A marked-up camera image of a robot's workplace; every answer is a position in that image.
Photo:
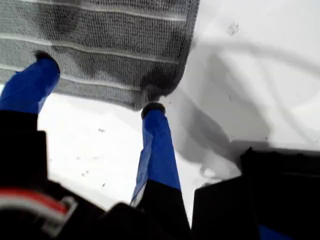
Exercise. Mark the grey striped towel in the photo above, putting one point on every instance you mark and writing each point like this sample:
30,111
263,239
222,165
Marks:
95,50

